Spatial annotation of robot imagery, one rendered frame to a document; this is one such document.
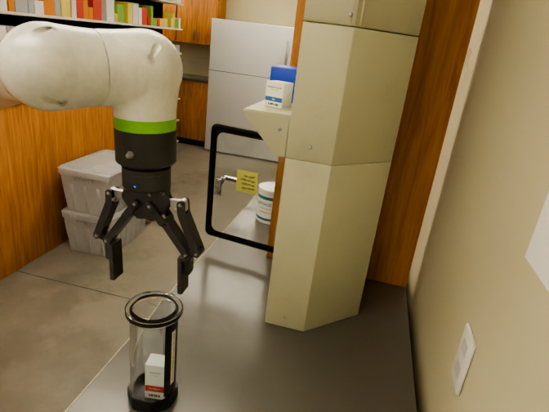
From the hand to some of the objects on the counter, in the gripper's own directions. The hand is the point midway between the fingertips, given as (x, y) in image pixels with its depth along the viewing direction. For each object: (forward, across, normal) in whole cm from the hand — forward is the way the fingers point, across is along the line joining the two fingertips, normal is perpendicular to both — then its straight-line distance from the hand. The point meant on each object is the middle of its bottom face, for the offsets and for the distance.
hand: (149, 275), depth 76 cm
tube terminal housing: (+34, -26, -54) cm, 69 cm away
